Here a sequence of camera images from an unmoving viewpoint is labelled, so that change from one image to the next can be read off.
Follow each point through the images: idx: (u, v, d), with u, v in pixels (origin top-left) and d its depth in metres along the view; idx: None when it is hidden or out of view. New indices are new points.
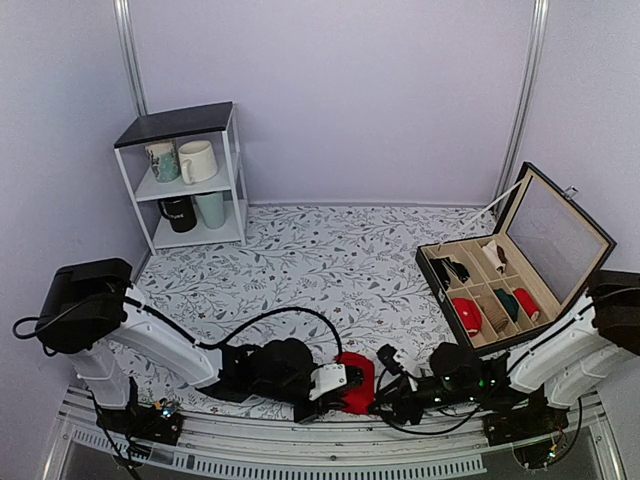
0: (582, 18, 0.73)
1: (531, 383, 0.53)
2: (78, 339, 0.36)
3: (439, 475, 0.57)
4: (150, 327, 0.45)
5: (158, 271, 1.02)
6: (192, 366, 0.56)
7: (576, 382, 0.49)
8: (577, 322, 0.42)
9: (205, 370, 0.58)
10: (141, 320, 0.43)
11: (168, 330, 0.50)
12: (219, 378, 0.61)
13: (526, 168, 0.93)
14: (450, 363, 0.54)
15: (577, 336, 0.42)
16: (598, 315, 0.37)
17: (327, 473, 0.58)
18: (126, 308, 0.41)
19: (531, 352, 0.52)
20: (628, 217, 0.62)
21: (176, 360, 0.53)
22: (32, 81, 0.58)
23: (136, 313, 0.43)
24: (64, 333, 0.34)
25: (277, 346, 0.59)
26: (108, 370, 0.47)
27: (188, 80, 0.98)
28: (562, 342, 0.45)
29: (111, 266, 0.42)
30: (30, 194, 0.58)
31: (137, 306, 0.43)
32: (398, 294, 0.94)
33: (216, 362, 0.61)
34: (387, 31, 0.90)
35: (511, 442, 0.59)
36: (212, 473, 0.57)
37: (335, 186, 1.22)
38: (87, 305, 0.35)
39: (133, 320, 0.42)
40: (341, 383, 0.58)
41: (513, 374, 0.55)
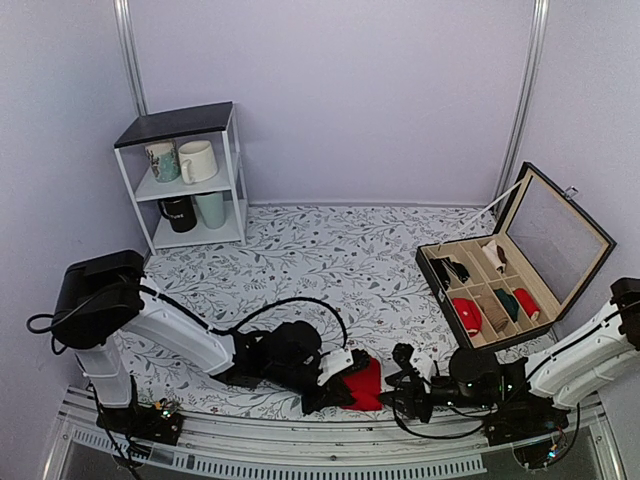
0: (582, 17, 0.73)
1: (549, 387, 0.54)
2: (101, 329, 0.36)
3: (439, 475, 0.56)
4: (165, 314, 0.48)
5: (158, 271, 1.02)
6: (209, 351, 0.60)
7: (584, 384, 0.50)
8: (602, 329, 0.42)
9: (219, 355, 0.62)
10: (157, 308, 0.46)
11: (183, 317, 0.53)
12: (234, 363, 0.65)
13: (526, 168, 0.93)
14: (471, 368, 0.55)
15: (602, 341, 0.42)
16: (626, 323, 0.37)
17: (327, 473, 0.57)
18: (143, 297, 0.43)
19: (552, 358, 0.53)
20: (628, 217, 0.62)
21: (197, 345, 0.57)
22: (32, 81, 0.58)
23: (152, 301, 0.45)
24: (86, 325, 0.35)
25: (288, 329, 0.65)
26: (115, 367, 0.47)
27: (187, 80, 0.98)
28: (587, 349, 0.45)
29: (123, 258, 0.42)
30: (29, 194, 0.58)
31: (152, 294, 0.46)
32: (398, 294, 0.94)
33: (228, 347, 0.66)
34: (386, 31, 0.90)
35: (511, 442, 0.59)
36: (212, 473, 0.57)
37: (335, 186, 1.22)
38: (105, 295, 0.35)
39: (149, 308, 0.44)
40: (348, 364, 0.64)
41: (533, 380, 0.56)
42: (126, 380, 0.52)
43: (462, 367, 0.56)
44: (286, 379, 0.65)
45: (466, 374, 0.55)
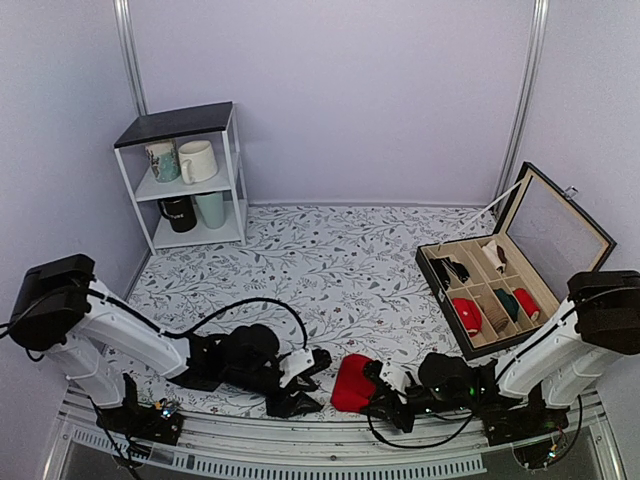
0: (582, 18, 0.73)
1: (521, 388, 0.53)
2: (52, 335, 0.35)
3: (439, 475, 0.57)
4: (115, 317, 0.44)
5: (158, 271, 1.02)
6: (160, 356, 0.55)
7: (572, 382, 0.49)
8: (559, 328, 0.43)
9: (171, 358, 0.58)
10: (105, 311, 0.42)
11: (130, 318, 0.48)
12: (189, 366, 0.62)
13: (526, 167, 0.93)
14: (439, 374, 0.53)
15: (561, 341, 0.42)
16: (581, 323, 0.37)
17: (327, 473, 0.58)
18: (90, 300, 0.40)
19: (517, 359, 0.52)
20: (628, 217, 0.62)
21: (145, 351, 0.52)
22: (32, 81, 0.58)
23: (100, 305, 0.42)
24: (38, 329, 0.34)
25: (244, 333, 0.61)
26: (92, 365, 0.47)
27: (187, 80, 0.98)
28: (547, 349, 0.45)
29: (72, 261, 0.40)
30: (29, 195, 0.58)
31: (100, 297, 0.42)
32: (399, 294, 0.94)
33: (182, 350, 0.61)
34: (387, 32, 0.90)
35: (511, 442, 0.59)
36: (212, 473, 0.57)
37: (335, 187, 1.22)
38: (53, 300, 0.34)
39: (96, 312, 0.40)
40: (310, 364, 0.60)
41: (502, 383, 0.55)
42: (112, 381, 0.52)
43: (432, 372, 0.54)
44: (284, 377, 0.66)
45: (432, 379, 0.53)
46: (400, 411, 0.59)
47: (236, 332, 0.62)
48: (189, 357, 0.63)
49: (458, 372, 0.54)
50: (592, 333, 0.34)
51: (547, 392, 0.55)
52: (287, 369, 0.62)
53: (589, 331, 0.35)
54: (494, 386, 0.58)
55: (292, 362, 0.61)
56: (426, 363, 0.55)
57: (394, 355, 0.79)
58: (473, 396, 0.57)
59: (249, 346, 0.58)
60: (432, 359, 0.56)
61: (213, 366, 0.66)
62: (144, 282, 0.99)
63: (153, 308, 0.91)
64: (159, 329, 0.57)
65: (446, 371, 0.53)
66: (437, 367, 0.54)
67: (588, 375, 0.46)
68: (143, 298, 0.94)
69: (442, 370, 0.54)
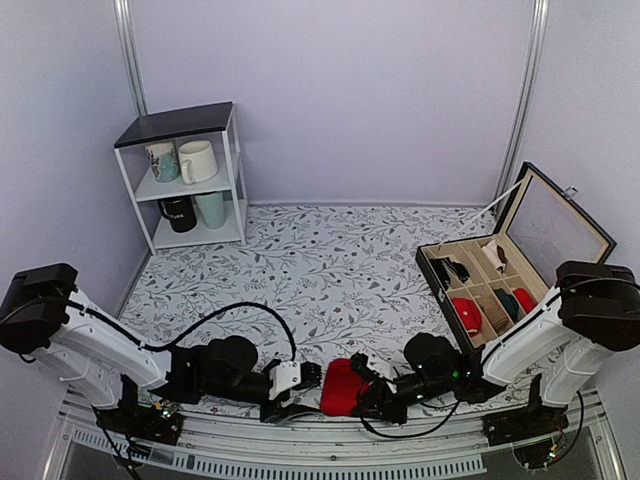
0: (582, 18, 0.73)
1: (503, 375, 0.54)
2: (26, 342, 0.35)
3: (439, 475, 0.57)
4: (93, 330, 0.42)
5: (158, 271, 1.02)
6: (139, 370, 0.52)
7: (566, 379, 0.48)
8: (544, 313, 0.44)
9: (152, 372, 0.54)
10: (84, 323, 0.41)
11: (110, 330, 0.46)
12: (168, 380, 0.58)
13: (526, 168, 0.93)
14: (420, 351, 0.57)
15: (544, 326, 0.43)
16: (563, 307, 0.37)
17: (327, 473, 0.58)
18: (67, 311, 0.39)
19: (502, 344, 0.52)
20: (627, 217, 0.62)
21: (123, 362, 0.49)
22: (32, 81, 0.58)
23: (79, 316, 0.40)
24: (19, 333, 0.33)
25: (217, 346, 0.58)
26: (82, 368, 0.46)
27: (187, 80, 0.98)
28: (531, 334, 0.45)
29: (55, 270, 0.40)
30: (29, 195, 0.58)
31: (79, 308, 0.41)
32: (399, 294, 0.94)
33: (164, 363, 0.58)
34: (386, 32, 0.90)
35: (511, 442, 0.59)
36: (212, 473, 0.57)
37: (335, 187, 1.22)
38: (31, 309, 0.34)
39: (75, 323, 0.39)
40: (295, 382, 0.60)
41: (485, 367, 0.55)
42: (105, 383, 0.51)
43: (415, 351, 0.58)
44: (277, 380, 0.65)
45: (416, 355, 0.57)
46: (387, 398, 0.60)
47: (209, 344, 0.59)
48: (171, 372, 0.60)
49: (440, 350, 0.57)
50: (575, 315, 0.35)
51: (543, 390, 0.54)
52: (274, 381, 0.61)
53: (573, 312, 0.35)
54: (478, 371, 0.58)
55: (279, 379, 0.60)
56: (410, 342, 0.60)
57: (395, 355, 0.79)
58: (458, 378, 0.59)
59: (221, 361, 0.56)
60: (417, 340, 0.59)
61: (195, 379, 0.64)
62: (144, 282, 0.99)
63: (154, 308, 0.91)
64: (140, 341, 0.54)
65: (429, 350, 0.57)
66: (420, 347, 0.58)
67: (581, 372, 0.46)
68: (143, 298, 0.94)
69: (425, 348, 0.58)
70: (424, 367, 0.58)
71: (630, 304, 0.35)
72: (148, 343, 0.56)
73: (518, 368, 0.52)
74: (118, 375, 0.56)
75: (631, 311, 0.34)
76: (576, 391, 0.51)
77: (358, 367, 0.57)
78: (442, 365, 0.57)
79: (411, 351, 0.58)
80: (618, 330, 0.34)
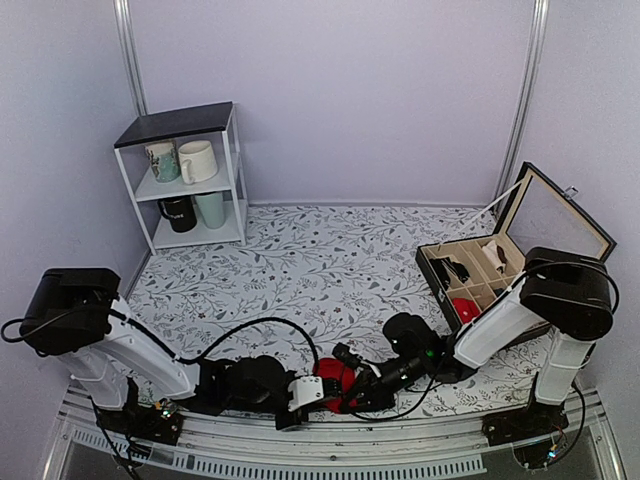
0: (582, 18, 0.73)
1: (474, 354, 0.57)
2: (59, 344, 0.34)
3: (439, 475, 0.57)
4: (132, 340, 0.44)
5: (158, 271, 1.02)
6: (170, 381, 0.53)
7: (551, 374, 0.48)
8: (510, 294, 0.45)
9: (181, 385, 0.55)
10: (125, 334, 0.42)
11: (147, 341, 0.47)
12: (195, 393, 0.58)
13: (526, 167, 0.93)
14: (397, 328, 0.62)
15: (508, 306, 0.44)
16: (524, 287, 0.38)
17: (327, 473, 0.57)
18: (111, 322, 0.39)
19: (474, 324, 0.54)
20: (627, 217, 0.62)
21: (156, 373, 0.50)
22: (31, 81, 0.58)
23: (121, 326, 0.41)
24: (55, 337, 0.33)
25: (248, 362, 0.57)
26: (98, 371, 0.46)
27: (187, 80, 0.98)
28: (499, 314, 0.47)
29: (98, 275, 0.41)
30: (29, 196, 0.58)
31: (121, 319, 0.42)
32: (399, 294, 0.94)
33: (193, 376, 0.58)
34: (386, 32, 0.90)
35: (511, 442, 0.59)
36: (212, 473, 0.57)
37: (335, 187, 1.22)
38: (75, 315, 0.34)
39: (117, 334, 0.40)
40: (317, 397, 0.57)
41: (457, 346, 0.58)
42: (115, 385, 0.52)
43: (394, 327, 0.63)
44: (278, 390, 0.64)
45: (391, 330, 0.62)
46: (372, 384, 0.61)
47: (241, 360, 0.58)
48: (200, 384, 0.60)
49: (414, 328, 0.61)
50: (532, 293, 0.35)
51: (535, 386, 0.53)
52: (295, 393, 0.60)
53: (529, 292, 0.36)
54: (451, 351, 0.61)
55: (301, 394, 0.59)
56: (388, 324, 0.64)
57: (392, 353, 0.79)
58: (432, 357, 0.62)
59: (251, 379, 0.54)
60: (397, 321, 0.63)
61: (216, 391, 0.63)
62: (144, 282, 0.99)
63: (154, 308, 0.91)
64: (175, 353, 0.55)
65: (401, 326, 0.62)
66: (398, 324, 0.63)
67: (565, 366, 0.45)
68: (143, 298, 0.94)
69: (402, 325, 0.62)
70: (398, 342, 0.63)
71: (593, 293, 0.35)
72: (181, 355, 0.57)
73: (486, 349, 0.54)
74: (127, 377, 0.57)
75: (592, 298, 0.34)
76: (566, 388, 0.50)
77: (341, 354, 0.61)
78: (413, 342, 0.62)
79: (390, 330, 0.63)
80: (577, 315, 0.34)
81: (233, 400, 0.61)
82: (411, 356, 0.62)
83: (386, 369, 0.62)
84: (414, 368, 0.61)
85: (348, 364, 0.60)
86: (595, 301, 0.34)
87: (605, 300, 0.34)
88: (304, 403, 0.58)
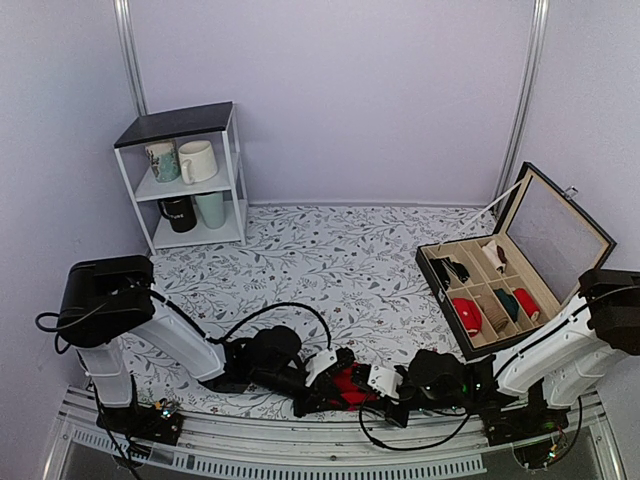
0: (582, 19, 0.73)
1: (519, 386, 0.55)
2: (104, 331, 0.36)
3: (439, 475, 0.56)
4: (172, 320, 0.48)
5: (158, 271, 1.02)
6: (202, 360, 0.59)
7: (572, 383, 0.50)
8: (570, 323, 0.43)
9: (212, 362, 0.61)
10: (165, 314, 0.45)
11: (185, 323, 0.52)
12: (225, 370, 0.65)
13: (526, 167, 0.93)
14: (428, 372, 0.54)
15: (570, 337, 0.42)
16: (595, 319, 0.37)
17: (327, 473, 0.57)
18: (154, 303, 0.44)
19: (520, 355, 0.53)
20: (627, 217, 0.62)
21: (188, 352, 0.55)
22: (31, 80, 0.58)
23: (161, 307, 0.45)
24: (100, 324, 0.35)
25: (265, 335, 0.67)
26: (118, 366, 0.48)
27: (187, 79, 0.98)
28: (555, 345, 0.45)
29: (131, 262, 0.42)
30: (28, 196, 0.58)
31: (162, 300, 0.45)
32: (399, 294, 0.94)
33: (220, 356, 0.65)
34: (386, 33, 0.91)
35: (511, 442, 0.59)
36: (212, 473, 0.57)
37: (335, 186, 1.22)
38: (123, 297, 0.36)
39: (159, 313, 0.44)
40: (331, 361, 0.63)
41: (503, 379, 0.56)
42: (125, 381, 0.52)
43: (421, 371, 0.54)
44: (277, 386, 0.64)
45: (422, 379, 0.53)
46: (393, 411, 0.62)
47: (260, 335, 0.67)
48: (226, 363, 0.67)
49: (449, 369, 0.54)
50: (608, 330, 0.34)
51: (549, 393, 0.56)
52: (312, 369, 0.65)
53: (604, 328, 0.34)
54: (492, 382, 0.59)
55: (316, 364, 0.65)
56: (414, 362, 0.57)
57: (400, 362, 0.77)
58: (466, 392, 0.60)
59: (273, 347, 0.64)
60: (420, 359, 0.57)
61: (241, 370, 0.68)
62: None
63: None
64: (203, 335, 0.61)
65: (435, 371, 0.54)
66: (429, 368, 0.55)
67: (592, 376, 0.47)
68: None
69: (430, 368, 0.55)
70: (430, 387, 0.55)
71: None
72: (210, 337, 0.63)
73: (530, 379, 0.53)
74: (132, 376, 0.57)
75: None
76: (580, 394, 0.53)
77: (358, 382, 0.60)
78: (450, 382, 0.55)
79: (415, 372, 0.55)
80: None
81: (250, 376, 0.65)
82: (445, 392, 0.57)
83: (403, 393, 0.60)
84: (442, 398, 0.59)
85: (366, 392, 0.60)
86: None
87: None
88: (318, 372, 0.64)
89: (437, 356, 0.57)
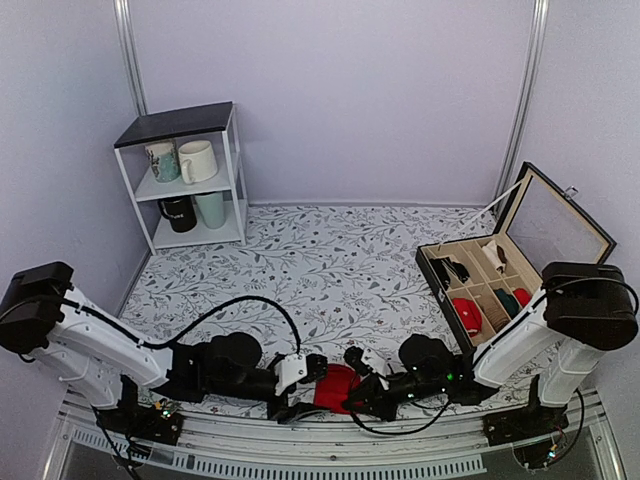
0: (582, 19, 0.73)
1: (494, 376, 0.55)
2: (19, 346, 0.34)
3: (439, 474, 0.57)
4: (90, 328, 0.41)
5: (158, 271, 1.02)
6: (138, 367, 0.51)
7: (558, 380, 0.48)
8: (530, 315, 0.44)
9: (151, 370, 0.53)
10: (80, 321, 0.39)
11: (109, 329, 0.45)
12: (169, 378, 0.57)
13: (526, 168, 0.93)
14: (418, 353, 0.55)
15: (531, 328, 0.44)
16: (550, 309, 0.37)
17: (327, 473, 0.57)
18: (64, 309, 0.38)
19: (492, 346, 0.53)
20: (627, 217, 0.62)
21: (119, 359, 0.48)
22: (31, 81, 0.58)
23: (74, 314, 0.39)
24: (12, 333, 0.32)
25: (220, 340, 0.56)
26: (81, 369, 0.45)
27: (186, 80, 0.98)
28: (519, 336, 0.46)
29: (51, 269, 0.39)
30: (28, 196, 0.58)
31: (76, 306, 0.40)
32: (398, 294, 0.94)
33: (163, 361, 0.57)
34: (387, 33, 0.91)
35: (510, 442, 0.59)
36: (213, 473, 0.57)
37: (335, 187, 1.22)
38: (22, 308, 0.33)
39: (71, 321, 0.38)
40: (302, 375, 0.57)
41: (477, 369, 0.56)
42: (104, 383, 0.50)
43: (411, 352, 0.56)
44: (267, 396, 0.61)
45: (412, 359, 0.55)
46: (383, 407, 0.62)
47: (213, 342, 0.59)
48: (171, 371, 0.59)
49: (437, 353, 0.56)
50: (560, 318, 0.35)
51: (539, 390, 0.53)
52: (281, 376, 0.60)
53: (556, 316, 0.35)
54: (469, 374, 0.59)
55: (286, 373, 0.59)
56: (405, 343, 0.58)
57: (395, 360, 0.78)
58: (452, 380, 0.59)
59: (224, 357, 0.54)
60: (412, 341, 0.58)
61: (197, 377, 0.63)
62: (144, 282, 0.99)
63: (154, 308, 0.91)
64: (139, 339, 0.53)
65: (424, 352, 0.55)
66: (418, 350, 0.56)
67: (575, 372, 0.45)
68: (143, 297, 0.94)
69: (421, 351, 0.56)
70: (417, 369, 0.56)
71: (615, 303, 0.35)
72: (147, 341, 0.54)
73: (506, 371, 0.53)
74: (118, 376, 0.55)
75: (617, 310, 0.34)
76: (572, 391, 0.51)
77: (352, 360, 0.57)
78: (435, 367, 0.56)
79: (406, 353, 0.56)
80: (605, 328, 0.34)
81: (212, 382, 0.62)
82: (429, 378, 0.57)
83: (394, 381, 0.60)
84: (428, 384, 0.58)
85: (359, 371, 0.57)
86: (619, 312, 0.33)
87: (627, 307, 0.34)
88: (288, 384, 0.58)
89: (427, 341, 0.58)
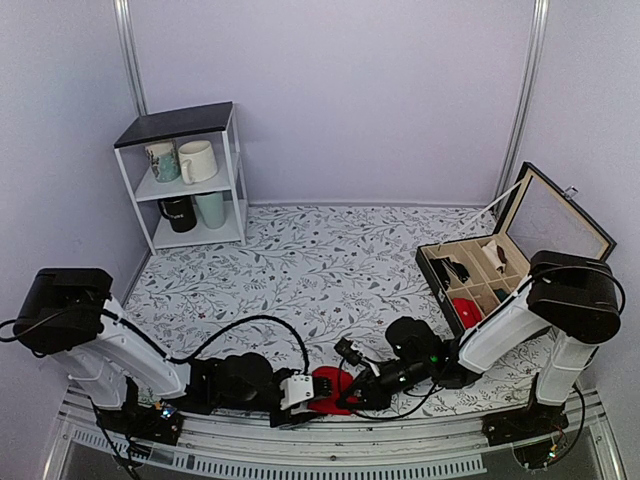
0: (582, 18, 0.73)
1: (478, 360, 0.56)
2: (43, 346, 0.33)
3: (440, 475, 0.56)
4: (125, 340, 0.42)
5: (158, 271, 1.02)
6: (161, 380, 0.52)
7: (552, 376, 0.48)
8: (515, 299, 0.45)
9: (173, 384, 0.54)
10: (117, 333, 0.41)
11: (141, 343, 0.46)
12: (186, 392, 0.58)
13: (526, 167, 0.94)
14: (401, 333, 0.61)
15: (515, 311, 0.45)
16: (532, 292, 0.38)
17: (327, 473, 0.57)
18: (103, 321, 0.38)
19: (478, 329, 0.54)
20: (628, 216, 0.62)
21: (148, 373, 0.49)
22: (31, 80, 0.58)
23: (113, 326, 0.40)
24: (48, 336, 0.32)
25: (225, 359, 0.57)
26: (96, 371, 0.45)
27: (186, 80, 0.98)
28: (503, 320, 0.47)
29: (91, 275, 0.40)
30: (28, 196, 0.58)
31: (114, 318, 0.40)
32: (398, 295, 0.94)
33: (182, 376, 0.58)
34: (386, 32, 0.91)
35: (511, 442, 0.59)
36: (212, 473, 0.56)
37: (335, 187, 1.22)
38: (64, 314, 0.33)
39: (109, 333, 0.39)
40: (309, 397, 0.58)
41: (462, 352, 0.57)
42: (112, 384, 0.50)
43: (396, 331, 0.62)
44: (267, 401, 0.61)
45: (395, 336, 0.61)
46: (378, 398, 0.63)
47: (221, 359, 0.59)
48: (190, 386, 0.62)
49: (417, 333, 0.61)
50: (540, 299, 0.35)
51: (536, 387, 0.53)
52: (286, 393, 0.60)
53: (537, 298, 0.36)
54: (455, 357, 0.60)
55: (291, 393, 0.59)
56: (393, 325, 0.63)
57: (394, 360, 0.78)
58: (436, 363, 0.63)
59: (231, 376, 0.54)
60: (396, 323, 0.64)
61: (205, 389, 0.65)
62: (144, 282, 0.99)
63: (154, 308, 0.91)
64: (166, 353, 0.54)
65: (405, 332, 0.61)
66: (402, 330, 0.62)
67: (569, 367, 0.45)
68: (143, 298, 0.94)
69: (403, 331, 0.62)
70: (401, 348, 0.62)
71: (600, 296, 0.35)
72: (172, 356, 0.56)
73: (490, 354, 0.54)
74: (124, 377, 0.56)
75: (600, 302, 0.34)
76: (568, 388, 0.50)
77: (342, 347, 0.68)
78: (417, 348, 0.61)
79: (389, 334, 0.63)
80: (586, 318, 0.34)
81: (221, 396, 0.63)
82: (414, 360, 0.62)
83: (385, 370, 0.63)
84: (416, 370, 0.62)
85: (348, 357, 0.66)
86: (602, 305, 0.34)
87: (611, 302, 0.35)
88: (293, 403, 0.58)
89: (412, 323, 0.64)
